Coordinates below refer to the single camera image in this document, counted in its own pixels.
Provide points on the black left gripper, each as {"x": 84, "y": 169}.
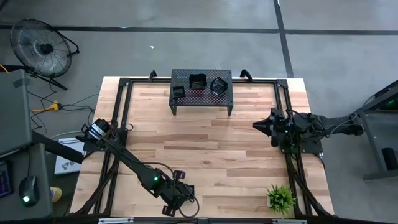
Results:
{"x": 174, "y": 193}

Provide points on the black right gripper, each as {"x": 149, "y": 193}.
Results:
{"x": 280, "y": 127}

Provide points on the black rounded mini plate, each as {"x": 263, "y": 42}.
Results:
{"x": 218, "y": 86}

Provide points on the black curved square plate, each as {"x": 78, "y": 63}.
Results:
{"x": 198, "y": 81}

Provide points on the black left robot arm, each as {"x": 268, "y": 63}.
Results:
{"x": 130, "y": 160}

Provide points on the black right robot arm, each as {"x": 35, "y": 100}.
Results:
{"x": 326, "y": 127}

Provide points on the black table clamp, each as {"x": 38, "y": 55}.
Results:
{"x": 153, "y": 75}
{"x": 246, "y": 74}

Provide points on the black perforated metal shelf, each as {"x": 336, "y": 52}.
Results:
{"x": 202, "y": 101}

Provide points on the green artificial plant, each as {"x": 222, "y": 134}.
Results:
{"x": 280, "y": 199}

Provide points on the grey metal cart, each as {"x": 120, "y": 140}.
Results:
{"x": 377, "y": 137}

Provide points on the white cardboard box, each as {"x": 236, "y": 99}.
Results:
{"x": 66, "y": 165}

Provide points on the black box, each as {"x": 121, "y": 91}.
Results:
{"x": 390, "y": 158}

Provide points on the yellow cup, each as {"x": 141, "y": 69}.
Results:
{"x": 56, "y": 194}

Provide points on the black slanted strut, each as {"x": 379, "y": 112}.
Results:
{"x": 62, "y": 151}

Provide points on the grey desk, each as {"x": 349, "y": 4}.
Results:
{"x": 43, "y": 161}

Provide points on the yellow power plug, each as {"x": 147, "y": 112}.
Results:
{"x": 56, "y": 106}

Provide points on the black computer mouse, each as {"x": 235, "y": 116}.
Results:
{"x": 29, "y": 190}

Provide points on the dark keyboard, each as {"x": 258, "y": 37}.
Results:
{"x": 4, "y": 183}

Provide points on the grey equipment case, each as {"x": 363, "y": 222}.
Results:
{"x": 14, "y": 112}

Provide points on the black floor fan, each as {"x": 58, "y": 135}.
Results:
{"x": 46, "y": 48}

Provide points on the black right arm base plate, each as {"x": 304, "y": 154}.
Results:
{"x": 311, "y": 148}

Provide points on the silver metal bracket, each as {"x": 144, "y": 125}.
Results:
{"x": 115, "y": 221}
{"x": 289, "y": 221}

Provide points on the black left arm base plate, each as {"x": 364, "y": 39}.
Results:
{"x": 122, "y": 137}

